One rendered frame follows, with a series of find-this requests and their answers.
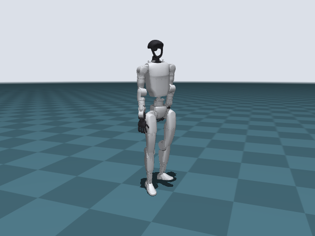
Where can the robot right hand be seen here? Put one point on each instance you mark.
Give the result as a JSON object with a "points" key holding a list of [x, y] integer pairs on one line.
{"points": [[142, 124]]}

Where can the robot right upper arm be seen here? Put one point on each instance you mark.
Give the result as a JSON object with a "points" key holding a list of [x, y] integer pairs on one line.
{"points": [[141, 71]]}

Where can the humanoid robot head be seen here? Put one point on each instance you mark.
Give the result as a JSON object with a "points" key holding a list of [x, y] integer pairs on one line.
{"points": [[154, 45]]}

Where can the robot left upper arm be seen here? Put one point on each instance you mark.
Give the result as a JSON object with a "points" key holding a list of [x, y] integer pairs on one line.
{"points": [[172, 69]]}

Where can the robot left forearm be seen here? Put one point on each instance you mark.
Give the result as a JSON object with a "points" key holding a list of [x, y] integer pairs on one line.
{"points": [[169, 99]]}

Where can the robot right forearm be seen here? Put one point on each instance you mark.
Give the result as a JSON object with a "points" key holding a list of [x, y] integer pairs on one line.
{"points": [[141, 104]]}

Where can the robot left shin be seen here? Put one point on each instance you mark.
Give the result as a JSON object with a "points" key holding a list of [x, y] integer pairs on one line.
{"points": [[163, 159]]}

